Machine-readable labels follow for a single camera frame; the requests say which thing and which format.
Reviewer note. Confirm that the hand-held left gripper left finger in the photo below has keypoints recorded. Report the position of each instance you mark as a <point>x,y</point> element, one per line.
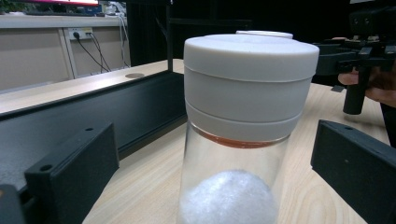
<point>74,174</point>

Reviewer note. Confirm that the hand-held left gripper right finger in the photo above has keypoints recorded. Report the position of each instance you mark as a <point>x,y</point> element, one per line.
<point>358,174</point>

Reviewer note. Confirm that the glass jar with white powder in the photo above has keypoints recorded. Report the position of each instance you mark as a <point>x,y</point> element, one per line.
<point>246,93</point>

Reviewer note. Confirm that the dark curtain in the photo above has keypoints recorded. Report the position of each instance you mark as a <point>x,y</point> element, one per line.
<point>295,15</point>

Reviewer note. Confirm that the monitor screen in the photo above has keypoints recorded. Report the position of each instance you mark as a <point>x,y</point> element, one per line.
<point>56,2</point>

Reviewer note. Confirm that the white wall socket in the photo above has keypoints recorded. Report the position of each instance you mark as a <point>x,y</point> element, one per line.
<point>80,33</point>

